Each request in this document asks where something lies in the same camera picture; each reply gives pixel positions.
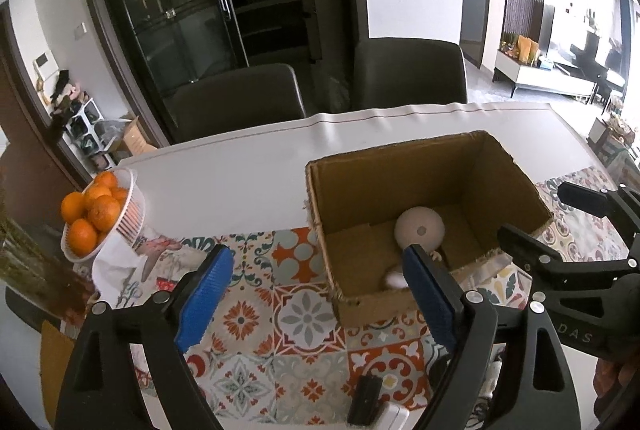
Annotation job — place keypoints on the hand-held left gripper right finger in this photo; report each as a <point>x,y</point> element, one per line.
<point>427,295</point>

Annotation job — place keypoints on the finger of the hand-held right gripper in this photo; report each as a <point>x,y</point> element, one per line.
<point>587,201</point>
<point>535,255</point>

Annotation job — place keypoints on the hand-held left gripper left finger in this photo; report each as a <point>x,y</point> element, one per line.
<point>207,295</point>

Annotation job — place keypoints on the brown cardboard box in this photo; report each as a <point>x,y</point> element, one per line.
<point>370,195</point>

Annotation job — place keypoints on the white usb charger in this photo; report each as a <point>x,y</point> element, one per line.
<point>395,416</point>

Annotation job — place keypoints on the person's right hand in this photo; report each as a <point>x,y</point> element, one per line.
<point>612,380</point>

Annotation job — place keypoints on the white round-headed figurine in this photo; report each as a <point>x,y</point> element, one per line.
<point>419,227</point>

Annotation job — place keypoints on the pink striped packet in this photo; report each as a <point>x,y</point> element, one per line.
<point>157,246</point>

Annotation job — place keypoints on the colourful tile-print mat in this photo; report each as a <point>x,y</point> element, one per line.
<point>300,320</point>

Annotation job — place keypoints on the white paper sheet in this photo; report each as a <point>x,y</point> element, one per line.
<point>115,265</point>

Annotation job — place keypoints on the white slatted plastic basket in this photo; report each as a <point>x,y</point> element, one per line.
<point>132,210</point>

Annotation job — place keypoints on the black rectangular device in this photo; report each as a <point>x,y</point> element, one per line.
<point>365,400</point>

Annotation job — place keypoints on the white tv console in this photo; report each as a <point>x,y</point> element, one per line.
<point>550,79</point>

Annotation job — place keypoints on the white table cover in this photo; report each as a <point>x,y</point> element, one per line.
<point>240,170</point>

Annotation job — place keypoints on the pile of oranges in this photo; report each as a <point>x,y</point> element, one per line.
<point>102,212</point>

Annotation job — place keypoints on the orange gift bags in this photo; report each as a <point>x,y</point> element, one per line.
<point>525,49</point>

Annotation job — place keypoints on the small cardboard box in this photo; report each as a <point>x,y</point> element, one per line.
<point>135,137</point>

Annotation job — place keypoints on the dried grass bunch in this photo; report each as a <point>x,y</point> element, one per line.
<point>30,255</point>

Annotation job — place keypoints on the dark grey dining chair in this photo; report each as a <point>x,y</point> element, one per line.
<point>240,102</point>
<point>407,75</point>

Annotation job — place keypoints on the white shoe rack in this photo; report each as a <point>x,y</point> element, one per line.
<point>87,130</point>

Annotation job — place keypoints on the brown wooden door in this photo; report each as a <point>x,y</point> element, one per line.
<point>25,135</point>

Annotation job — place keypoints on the heap of small belongings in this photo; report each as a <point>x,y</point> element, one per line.
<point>65,92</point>

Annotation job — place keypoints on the black glass cabinet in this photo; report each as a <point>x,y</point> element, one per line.
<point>180,10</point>

